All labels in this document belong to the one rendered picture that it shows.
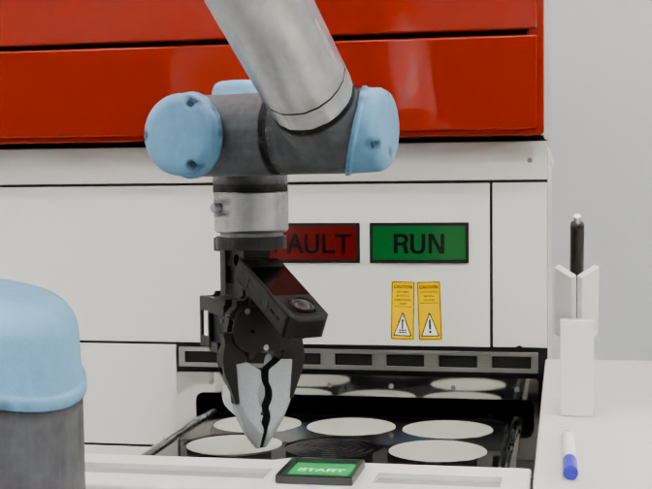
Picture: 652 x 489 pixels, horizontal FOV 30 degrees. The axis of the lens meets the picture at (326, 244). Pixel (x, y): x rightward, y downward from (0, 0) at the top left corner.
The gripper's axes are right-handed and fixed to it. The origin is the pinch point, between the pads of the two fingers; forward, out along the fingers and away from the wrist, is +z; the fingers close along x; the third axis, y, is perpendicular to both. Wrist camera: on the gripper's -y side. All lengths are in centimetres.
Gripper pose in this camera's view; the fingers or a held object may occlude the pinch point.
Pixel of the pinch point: (263, 436)
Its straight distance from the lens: 123.2
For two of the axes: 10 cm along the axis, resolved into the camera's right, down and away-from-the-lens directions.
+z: 0.1, 10.0, 0.5
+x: -8.6, 0.4, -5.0
